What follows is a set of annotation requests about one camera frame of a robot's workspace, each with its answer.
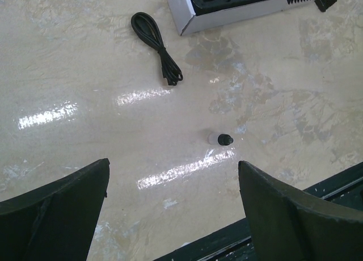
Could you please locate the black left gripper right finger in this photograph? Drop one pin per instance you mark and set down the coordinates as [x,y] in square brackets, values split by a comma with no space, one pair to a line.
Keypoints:
[289,224]

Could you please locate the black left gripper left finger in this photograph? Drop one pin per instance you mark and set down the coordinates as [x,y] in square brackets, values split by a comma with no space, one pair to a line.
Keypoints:
[56,221]

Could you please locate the white clipper kit box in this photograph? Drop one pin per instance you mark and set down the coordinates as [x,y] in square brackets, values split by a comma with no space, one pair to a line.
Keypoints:
[192,16]

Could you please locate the small oil bottle black cap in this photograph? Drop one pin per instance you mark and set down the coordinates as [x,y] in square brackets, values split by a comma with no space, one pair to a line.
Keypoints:
[221,139]

